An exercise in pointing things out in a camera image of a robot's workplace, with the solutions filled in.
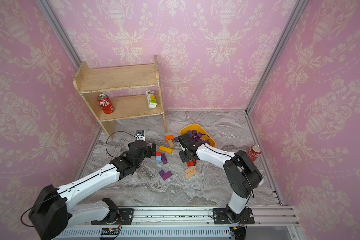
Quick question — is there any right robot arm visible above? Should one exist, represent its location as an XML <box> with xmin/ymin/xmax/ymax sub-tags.
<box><xmin>178</xmin><ymin>133</ymin><xmax>264</xmax><ymax>223</ymax></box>

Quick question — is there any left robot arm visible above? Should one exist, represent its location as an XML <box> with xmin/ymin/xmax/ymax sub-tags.
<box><xmin>26</xmin><ymin>140</ymin><xmax>156</xmax><ymax>240</ymax></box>

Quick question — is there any yellow plastic storage bin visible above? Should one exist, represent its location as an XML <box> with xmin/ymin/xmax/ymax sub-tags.
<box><xmin>180</xmin><ymin>124</ymin><xmax>216</xmax><ymax>147</ymax></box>

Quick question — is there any red brick pair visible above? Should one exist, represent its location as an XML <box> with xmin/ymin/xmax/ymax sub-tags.
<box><xmin>187</xmin><ymin>161</ymin><xmax>196</xmax><ymax>167</ymax></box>

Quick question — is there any tan wood brick upright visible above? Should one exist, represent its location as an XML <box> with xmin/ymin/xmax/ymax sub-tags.
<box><xmin>167</xmin><ymin>140</ymin><xmax>175</xmax><ymax>149</ymax></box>

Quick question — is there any natural wood plank brick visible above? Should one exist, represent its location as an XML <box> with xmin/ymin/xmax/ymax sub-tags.
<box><xmin>185</xmin><ymin>166</ymin><xmax>197</xmax><ymax>180</ymax></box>

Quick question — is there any yellow long brick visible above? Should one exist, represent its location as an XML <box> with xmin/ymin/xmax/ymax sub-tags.
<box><xmin>159</xmin><ymin>146</ymin><xmax>173</xmax><ymax>154</ymax></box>

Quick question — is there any purple wedge brick pair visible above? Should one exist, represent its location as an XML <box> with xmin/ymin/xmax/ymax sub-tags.
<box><xmin>161</xmin><ymin>153</ymin><xmax>168</xmax><ymax>165</ymax></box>

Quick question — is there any purple brick cluster bottom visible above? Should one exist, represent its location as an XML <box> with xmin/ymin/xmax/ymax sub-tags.
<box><xmin>159</xmin><ymin>170</ymin><xmax>173</xmax><ymax>181</ymax></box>

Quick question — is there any green white juice carton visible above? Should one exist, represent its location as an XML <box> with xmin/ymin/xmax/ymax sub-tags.
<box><xmin>146</xmin><ymin>90</ymin><xmax>158</xmax><ymax>109</ymax></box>

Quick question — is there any red cola can on table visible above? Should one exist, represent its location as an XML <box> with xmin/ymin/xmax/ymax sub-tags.
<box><xmin>247</xmin><ymin>145</ymin><xmax>262</xmax><ymax>162</ymax></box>

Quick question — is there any red cola can on shelf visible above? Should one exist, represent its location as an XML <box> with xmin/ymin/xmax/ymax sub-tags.
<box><xmin>97</xmin><ymin>94</ymin><xmax>115</xmax><ymax>114</ymax></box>

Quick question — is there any wooden two-tier shelf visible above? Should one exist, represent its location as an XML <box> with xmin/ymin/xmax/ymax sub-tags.
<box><xmin>73</xmin><ymin>55</ymin><xmax>168</xmax><ymax>137</ymax></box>

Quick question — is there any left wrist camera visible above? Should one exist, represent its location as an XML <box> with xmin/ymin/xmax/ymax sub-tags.
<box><xmin>136</xmin><ymin>130</ymin><xmax>146</xmax><ymax>141</ymax></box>

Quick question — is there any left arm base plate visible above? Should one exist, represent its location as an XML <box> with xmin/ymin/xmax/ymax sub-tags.
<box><xmin>91</xmin><ymin>208</ymin><xmax>134</xmax><ymax>225</ymax></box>

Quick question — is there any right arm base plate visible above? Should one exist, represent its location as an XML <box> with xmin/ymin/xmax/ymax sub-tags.
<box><xmin>210</xmin><ymin>207</ymin><xmax>255</xmax><ymax>225</ymax></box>

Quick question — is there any aluminium front rail frame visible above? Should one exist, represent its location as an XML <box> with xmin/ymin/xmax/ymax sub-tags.
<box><xmin>47</xmin><ymin>206</ymin><xmax>304</xmax><ymax>240</ymax></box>

